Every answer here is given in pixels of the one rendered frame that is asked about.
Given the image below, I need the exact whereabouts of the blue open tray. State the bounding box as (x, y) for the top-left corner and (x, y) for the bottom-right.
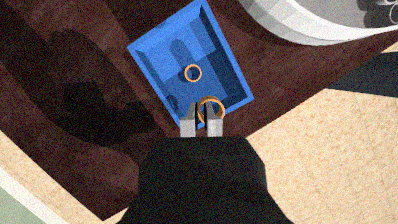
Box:
(127, 0), (254, 128)

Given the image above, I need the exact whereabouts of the silver metal ring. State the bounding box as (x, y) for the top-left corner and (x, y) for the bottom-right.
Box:
(370, 1), (398, 28)
(364, 0), (398, 11)

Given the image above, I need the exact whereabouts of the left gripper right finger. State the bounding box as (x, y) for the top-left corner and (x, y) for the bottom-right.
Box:
(204, 102), (223, 137)

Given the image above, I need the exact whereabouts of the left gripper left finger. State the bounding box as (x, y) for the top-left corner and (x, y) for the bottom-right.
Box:
(179, 102), (198, 137)

